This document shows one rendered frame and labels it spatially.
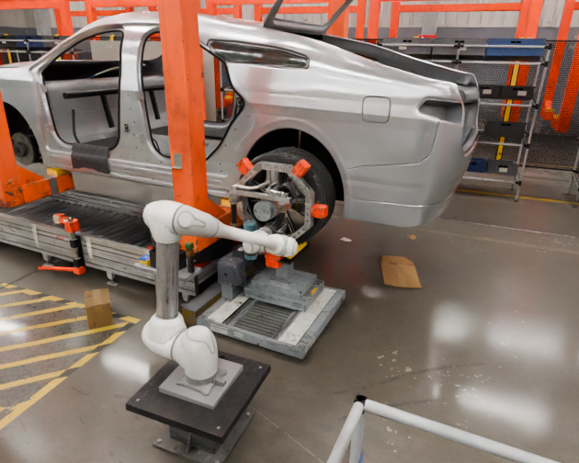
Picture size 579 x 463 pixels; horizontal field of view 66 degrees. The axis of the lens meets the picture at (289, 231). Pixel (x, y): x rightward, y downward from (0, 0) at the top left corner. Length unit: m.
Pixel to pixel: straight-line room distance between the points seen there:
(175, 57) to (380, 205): 1.52
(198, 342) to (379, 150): 1.58
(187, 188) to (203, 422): 1.45
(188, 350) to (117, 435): 0.68
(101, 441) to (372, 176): 2.10
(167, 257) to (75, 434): 1.07
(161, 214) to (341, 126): 1.39
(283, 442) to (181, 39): 2.21
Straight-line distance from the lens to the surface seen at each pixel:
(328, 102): 2.90
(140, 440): 2.52
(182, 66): 2.77
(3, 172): 4.35
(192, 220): 1.84
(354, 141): 2.87
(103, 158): 4.14
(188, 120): 2.79
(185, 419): 2.13
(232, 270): 3.13
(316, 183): 2.83
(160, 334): 2.18
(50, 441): 2.66
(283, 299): 3.19
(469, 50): 6.33
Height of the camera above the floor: 1.78
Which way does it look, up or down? 22 degrees down
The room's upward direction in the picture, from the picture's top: 1 degrees clockwise
